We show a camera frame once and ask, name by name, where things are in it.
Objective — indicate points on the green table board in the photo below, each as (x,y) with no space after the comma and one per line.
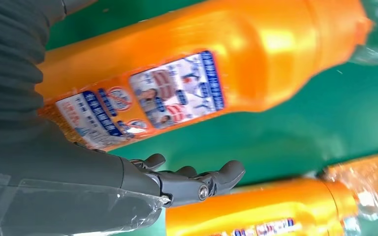
(290,130)

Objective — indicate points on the yellow taped cardboard mat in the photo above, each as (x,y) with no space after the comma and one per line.
(365,172)

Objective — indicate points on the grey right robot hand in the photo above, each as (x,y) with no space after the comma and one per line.
(62,169)

